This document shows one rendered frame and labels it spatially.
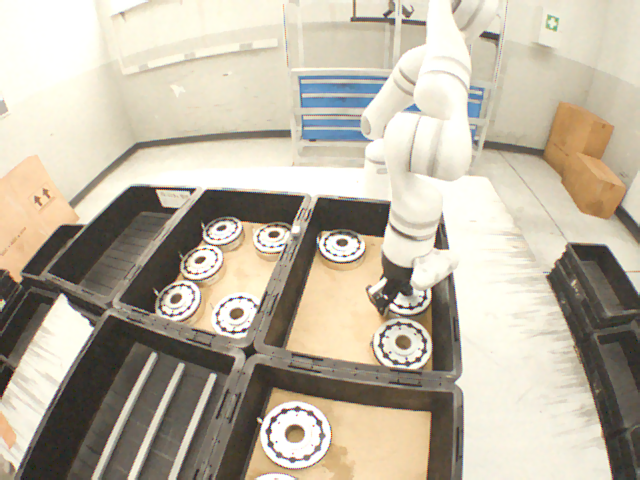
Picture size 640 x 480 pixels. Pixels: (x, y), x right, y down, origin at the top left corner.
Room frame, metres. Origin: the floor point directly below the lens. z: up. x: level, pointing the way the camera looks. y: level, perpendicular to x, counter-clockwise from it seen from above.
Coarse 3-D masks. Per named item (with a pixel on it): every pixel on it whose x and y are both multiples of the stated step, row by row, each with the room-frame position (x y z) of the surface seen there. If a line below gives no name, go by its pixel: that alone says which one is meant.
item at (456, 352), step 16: (304, 224) 0.45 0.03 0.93; (288, 256) 0.36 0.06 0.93; (288, 272) 0.32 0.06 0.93; (448, 288) 0.26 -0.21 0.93; (272, 304) 0.26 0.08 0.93; (448, 304) 0.24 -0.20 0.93; (272, 320) 0.23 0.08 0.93; (256, 336) 0.20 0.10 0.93; (272, 352) 0.17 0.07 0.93; (288, 352) 0.17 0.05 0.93; (336, 368) 0.15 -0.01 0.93; (352, 368) 0.14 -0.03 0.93; (368, 368) 0.14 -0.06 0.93; (384, 368) 0.14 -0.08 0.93; (400, 368) 0.14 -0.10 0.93
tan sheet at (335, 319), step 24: (312, 264) 0.43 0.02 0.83; (360, 264) 0.42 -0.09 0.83; (312, 288) 0.36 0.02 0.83; (336, 288) 0.36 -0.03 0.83; (360, 288) 0.36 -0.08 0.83; (312, 312) 0.30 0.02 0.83; (336, 312) 0.30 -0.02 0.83; (360, 312) 0.30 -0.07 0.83; (312, 336) 0.25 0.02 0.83; (336, 336) 0.25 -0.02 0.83; (360, 336) 0.24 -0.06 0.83; (360, 360) 0.20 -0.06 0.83
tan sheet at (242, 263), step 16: (256, 224) 0.58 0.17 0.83; (224, 256) 0.47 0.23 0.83; (240, 256) 0.46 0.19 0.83; (256, 256) 0.46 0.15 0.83; (240, 272) 0.41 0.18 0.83; (256, 272) 0.41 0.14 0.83; (208, 288) 0.37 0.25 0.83; (224, 288) 0.37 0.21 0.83; (240, 288) 0.37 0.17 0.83; (256, 288) 0.37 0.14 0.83; (208, 304) 0.33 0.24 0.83; (208, 320) 0.29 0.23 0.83
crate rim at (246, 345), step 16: (240, 192) 0.59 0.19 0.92; (256, 192) 0.58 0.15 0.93; (272, 192) 0.58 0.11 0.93; (288, 192) 0.57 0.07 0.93; (304, 192) 0.57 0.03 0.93; (304, 208) 0.50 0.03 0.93; (176, 224) 0.48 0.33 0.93; (160, 240) 0.42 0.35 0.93; (288, 240) 0.40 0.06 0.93; (272, 272) 0.32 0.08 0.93; (128, 288) 0.29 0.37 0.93; (272, 288) 0.29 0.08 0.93; (160, 320) 0.22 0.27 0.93; (256, 320) 0.23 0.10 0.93; (208, 336) 0.20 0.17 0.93; (224, 336) 0.20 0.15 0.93
